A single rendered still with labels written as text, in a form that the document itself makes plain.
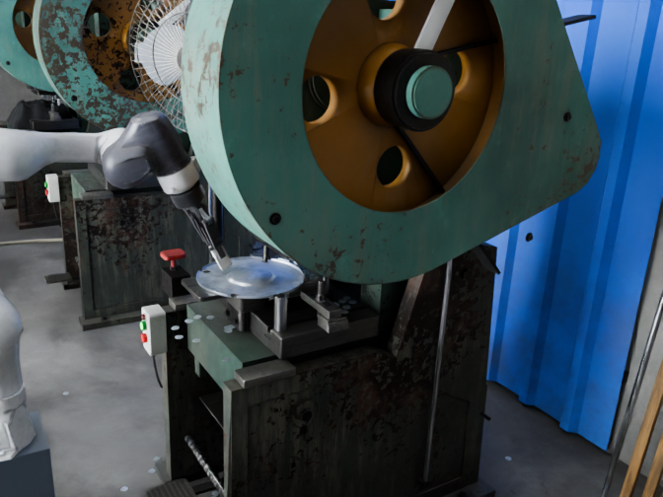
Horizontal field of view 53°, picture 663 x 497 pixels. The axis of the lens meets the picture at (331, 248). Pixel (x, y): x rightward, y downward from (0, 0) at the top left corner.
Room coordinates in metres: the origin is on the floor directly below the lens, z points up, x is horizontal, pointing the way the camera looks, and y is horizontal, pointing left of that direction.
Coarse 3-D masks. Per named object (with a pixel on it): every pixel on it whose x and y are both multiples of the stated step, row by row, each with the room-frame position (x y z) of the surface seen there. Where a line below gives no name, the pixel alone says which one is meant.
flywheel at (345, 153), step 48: (336, 0) 1.32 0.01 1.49; (432, 0) 1.45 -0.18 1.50; (480, 0) 1.52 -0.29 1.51; (336, 48) 1.33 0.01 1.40; (384, 48) 1.37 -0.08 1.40; (432, 48) 1.39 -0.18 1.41; (480, 48) 1.53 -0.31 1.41; (336, 96) 1.34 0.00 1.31; (384, 96) 1.29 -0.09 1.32; (432, 96) 1.28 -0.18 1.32; (480, 96) 1.54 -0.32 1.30; (336, 144) 1.33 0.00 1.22; (384, 144) 1.40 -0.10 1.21; (432, 144) 1.47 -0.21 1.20; (480, 144) 1.52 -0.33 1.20; (384, 192) 1.40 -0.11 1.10; (432, 192) 1.47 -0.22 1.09
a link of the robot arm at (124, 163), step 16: (144, 112) 1.43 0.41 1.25; (160, 112) 1.43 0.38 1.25; (128, 128) 1.39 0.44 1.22; (144, 128) 1.38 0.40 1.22; (160, 128) 1.39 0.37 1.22; (112, 144) 1.41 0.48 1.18; (128, 144) 1.38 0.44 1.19; (144, 144) 1.38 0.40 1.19; (160, 144) 1.39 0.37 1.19; (176, 144) 1.41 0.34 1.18; (112, 160) 1.36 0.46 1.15; (128, 160) 1.36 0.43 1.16; (144, 160) 1.37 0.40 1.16; (160, 160) 1.39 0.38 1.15; (176, 160) 1.41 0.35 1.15; (112, 176) 1.36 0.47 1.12; (128, 176) 1.36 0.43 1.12; (144, 176) 1.37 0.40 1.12; (160, 176) 1.41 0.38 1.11
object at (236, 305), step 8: (184, 280) 1.62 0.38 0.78; (192, 280) 1.63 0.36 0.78; (192, 288) 1.57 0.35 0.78; (200, 288) 1.58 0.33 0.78; (200, 296) 1.53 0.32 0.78; (208, 296) 1.53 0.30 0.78; (216, 296) 1.54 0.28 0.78; (232, 296) 1.56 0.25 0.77; (232, 304) 1.64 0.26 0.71; (240, 304) 1.60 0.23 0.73; (248, 304) 1.61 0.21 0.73; (256, 304) 1.62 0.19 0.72; (264, 304) 1.63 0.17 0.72; (224, 312) 1.66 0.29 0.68; (232, 312) 1.64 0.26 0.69; (240, 312) 1.60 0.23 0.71; (248, 312) 1.61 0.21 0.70; (232, 320) 1.64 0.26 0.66; (240, 320) 1.60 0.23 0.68; (248, 320) 1.61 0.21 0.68; (240, 328) 1.60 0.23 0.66; (248, 328) 1.61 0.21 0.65
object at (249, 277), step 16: (256, 256) 1.81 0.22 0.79; (224, 272) 1.69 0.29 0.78; (240, 272) 1.68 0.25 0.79; (256, 272) 1.68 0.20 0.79; (272, 272) 1.71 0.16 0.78; (288, 272) 1.71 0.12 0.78; (208, 288) 1.57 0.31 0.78; (224, 288) 1.58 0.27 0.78; (240, 288) 1.58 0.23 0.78; (256, 288) 1.59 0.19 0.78; (272, 288) 1.59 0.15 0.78; (288, 288) 1.60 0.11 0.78
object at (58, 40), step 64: (64, 0) 2.69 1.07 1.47; (128, 0) 2.88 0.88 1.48; (64, 64) 2.68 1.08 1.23; (128, 64) 2.88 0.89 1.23; (64, 192) 3.29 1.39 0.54; (128, 192) 3.06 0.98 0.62; (64, 256) 3.30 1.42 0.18; (128, 256) 2.99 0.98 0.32; (192, 256) 3.15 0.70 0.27; (128, 320) 2.91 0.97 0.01
